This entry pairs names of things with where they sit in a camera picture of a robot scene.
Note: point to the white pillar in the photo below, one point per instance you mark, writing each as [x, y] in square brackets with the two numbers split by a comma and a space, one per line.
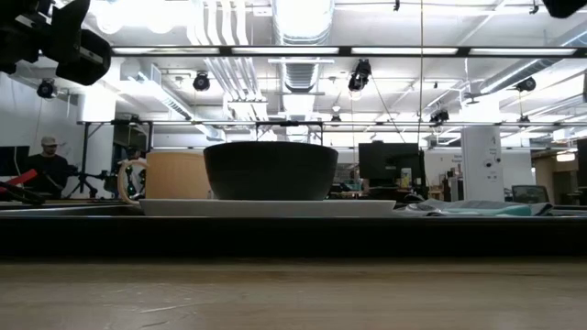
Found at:
[481, 165]

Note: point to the silver ventilation duct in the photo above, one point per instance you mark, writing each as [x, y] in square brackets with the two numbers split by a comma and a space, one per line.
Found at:
[302, 18]

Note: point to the black computer monitor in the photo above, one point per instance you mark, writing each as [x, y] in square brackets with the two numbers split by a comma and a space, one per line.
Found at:
[390, 160]

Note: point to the black serving tray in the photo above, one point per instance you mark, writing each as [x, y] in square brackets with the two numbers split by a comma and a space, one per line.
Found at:
[275, 238]

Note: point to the grey napkin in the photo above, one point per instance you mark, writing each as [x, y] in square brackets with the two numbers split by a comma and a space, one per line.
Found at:
[541, 208]

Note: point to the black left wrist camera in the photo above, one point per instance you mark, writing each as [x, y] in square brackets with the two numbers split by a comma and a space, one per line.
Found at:
[85, 59]

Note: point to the white plate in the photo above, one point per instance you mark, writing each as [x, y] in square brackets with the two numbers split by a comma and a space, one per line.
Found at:
[266, 208]

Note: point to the person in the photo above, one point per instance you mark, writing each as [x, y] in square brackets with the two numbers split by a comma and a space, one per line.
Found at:
[48, 167]

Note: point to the black ceiling spotlight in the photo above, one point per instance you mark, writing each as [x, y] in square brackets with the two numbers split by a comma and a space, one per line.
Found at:
[359, 78]
[46, 89]
[201, 82]
[439, 116]
[526, 84]

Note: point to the tan ceramic mug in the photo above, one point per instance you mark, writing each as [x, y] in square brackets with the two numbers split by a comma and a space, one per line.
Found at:
[176, 176]

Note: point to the red bar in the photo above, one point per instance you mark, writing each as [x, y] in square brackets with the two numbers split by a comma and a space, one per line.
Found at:
[23, 177]

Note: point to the dark office chair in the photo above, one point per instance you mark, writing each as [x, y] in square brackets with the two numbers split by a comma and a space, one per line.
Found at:
[528, 192]

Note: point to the black overhead frame bar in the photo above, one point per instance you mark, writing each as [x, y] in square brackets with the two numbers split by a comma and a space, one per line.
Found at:
[344, 51]

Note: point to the black bowl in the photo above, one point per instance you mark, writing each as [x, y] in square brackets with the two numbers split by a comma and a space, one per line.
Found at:
[270, 172]

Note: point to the black wall screen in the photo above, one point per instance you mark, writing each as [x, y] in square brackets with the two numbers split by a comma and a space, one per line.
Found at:
[14, 160]

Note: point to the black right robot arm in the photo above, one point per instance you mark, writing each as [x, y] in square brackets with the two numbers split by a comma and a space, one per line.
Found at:
[564, 7]

